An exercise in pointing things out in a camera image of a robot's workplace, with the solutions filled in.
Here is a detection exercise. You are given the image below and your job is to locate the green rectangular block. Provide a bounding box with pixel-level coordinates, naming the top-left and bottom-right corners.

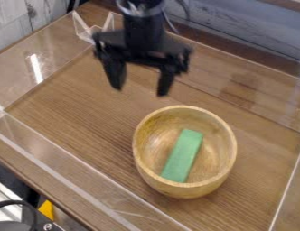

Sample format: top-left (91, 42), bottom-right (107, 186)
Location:
top-left (161, 129), bottom-right (204, 183)

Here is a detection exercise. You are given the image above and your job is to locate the yellow sticker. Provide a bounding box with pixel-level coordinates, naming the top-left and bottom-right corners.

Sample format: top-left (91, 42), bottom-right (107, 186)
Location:
top-left (39, 200), bottom-right (55, 220)

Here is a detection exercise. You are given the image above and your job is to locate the clear acrylic corner bracket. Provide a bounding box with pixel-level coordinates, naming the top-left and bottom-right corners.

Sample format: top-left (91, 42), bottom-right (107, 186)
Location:
top-left (71, 12), bottom-right (115, 44)

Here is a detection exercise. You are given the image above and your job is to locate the black cable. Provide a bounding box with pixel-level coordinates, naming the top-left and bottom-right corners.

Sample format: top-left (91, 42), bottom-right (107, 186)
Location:
top-left (0, 199), bottom-right (39, 231)

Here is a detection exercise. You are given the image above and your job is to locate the brown wooden bowl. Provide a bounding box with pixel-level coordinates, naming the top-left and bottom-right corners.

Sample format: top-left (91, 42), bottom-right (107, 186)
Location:
top-left (131, 106), bottom-right (237, 199)

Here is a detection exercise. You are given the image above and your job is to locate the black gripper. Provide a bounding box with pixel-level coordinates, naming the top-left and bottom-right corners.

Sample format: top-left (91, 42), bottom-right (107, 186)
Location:
top-left (93, 13), bottom-right (193, 97)

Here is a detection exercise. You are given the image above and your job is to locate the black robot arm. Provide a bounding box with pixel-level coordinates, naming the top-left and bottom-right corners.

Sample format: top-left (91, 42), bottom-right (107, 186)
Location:
top-left (93, 0), bottom-right (193, 97)

